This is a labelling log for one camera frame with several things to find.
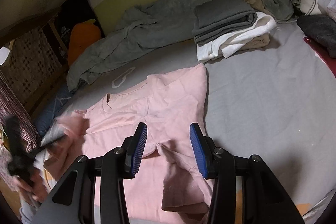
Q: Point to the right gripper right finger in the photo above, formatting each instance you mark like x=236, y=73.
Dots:
x=215, y=163

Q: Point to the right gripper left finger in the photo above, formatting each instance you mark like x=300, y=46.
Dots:
x=118, y=164

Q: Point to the pink t-shirt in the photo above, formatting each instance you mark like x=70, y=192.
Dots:
x=169, y=187

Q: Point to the left hand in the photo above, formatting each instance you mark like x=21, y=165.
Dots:
x=38, y=191

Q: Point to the grey bed sheet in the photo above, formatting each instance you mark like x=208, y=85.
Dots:
x=279, y=102

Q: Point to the woven rattan headboard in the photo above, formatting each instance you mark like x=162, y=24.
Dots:
x=35, y=67

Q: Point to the white folded garment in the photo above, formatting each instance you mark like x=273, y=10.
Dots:
x=228, y=44

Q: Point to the beige folded garment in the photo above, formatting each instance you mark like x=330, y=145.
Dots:
x=257, y=42

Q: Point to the orange plush pillow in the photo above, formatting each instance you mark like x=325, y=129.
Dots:
x=82, y=36

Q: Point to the dark grey folded garment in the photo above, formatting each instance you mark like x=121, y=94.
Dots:
x=218, y=17

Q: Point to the grey-green rumpled blanket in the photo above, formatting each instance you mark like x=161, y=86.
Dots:
x=143, y=29

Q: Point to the red flat book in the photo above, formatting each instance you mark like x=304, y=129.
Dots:
x=322, y=53

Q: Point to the dark grey cloth on red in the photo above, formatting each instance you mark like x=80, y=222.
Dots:
x=320, y=28

